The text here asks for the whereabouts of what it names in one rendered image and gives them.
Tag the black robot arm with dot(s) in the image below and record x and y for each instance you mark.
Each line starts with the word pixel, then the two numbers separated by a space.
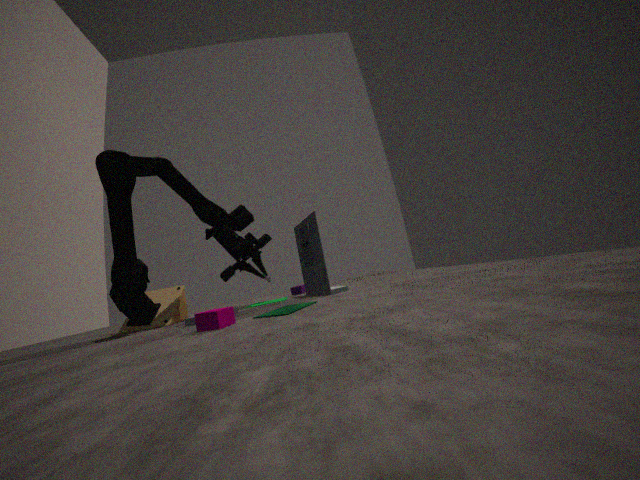
pixel 129 275

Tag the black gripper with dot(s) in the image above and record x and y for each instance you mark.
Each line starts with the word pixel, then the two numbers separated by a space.
pixel 242 265

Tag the small purple block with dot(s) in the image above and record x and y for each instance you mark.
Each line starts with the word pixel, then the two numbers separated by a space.
pixel 297 290

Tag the magenta rectangular block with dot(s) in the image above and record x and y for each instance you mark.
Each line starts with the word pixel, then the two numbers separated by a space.
pixel 215 319

